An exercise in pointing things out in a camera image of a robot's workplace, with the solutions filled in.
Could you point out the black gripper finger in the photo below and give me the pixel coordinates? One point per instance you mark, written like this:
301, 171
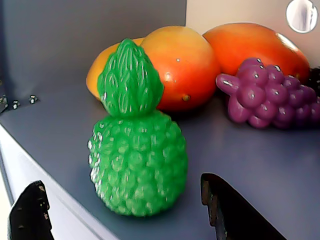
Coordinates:
30, 215
237, 217

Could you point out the green plastic pineapple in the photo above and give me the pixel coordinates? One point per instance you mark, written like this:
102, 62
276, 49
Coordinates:
137, 162

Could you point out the blue toy kitchen unit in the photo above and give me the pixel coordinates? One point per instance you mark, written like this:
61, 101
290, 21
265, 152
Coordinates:
250, 162

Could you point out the purple plastic grapes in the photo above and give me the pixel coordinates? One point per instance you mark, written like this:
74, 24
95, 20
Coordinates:
262, 100

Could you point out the yellow orange plastic fruit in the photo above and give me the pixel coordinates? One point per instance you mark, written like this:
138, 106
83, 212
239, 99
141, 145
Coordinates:
97, 70

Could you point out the medium orange red mango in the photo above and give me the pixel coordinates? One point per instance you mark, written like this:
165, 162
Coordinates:
185, 62

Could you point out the large orange red mango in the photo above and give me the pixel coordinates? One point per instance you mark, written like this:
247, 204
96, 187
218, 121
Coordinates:
250, 42

